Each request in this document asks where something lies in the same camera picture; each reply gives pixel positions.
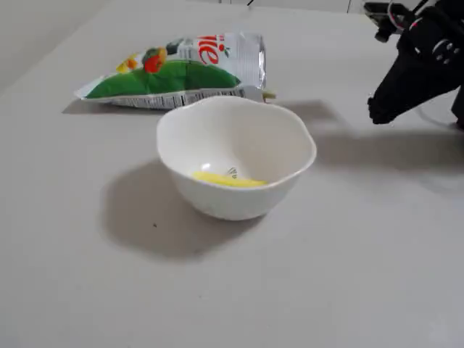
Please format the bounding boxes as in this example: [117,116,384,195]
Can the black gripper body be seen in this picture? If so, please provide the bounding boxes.
[389,12,464,94]

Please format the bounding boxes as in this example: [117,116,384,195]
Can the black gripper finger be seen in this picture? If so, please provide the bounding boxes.
[368,63,398,123]
[372,81,447,125]

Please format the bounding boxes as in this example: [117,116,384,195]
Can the yellow veggie straw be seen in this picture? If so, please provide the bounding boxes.
[191,171,270,189]

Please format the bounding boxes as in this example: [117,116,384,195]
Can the white ceramic bowl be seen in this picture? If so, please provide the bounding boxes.
[155,95,318,222]

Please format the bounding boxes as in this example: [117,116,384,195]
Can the green white veggie straw packet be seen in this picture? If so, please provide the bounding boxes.
[74,32,268,110]

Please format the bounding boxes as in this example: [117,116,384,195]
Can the white cable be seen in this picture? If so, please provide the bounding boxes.
[415,104,456,126]

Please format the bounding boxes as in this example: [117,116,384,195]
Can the thin red wire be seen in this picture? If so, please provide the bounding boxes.
[386,0,416,32]

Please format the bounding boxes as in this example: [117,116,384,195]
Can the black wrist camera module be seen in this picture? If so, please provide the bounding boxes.
[363,1,404,42]

